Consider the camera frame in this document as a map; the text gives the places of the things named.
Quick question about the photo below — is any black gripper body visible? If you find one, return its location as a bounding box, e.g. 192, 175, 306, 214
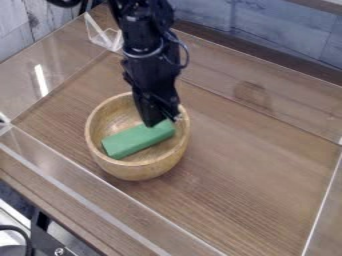
119, 31, 191, 103

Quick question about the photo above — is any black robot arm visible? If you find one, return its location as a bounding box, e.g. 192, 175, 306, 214
107, 0, 189, 127

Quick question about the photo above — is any clear acrylic corner bracket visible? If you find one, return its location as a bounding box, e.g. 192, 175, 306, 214
84, 12, 124, 52

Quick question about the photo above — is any black metal table frame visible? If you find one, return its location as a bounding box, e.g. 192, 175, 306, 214
25, 208, 90, 256

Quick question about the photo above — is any wooden bowl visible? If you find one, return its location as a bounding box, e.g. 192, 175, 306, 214
84, 92, 191, 181

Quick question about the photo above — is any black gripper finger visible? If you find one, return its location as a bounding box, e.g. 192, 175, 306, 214
157, 96, 180, 121
133, 92, 167, 127

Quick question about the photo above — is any clear acrylic tray wall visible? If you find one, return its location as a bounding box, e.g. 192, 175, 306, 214
0, 120, 228, 256

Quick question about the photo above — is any black cable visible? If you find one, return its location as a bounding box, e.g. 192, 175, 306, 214
0, 224, 34, 256

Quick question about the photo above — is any green rectangular block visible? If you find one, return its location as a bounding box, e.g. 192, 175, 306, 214
101, 119, 175, 160

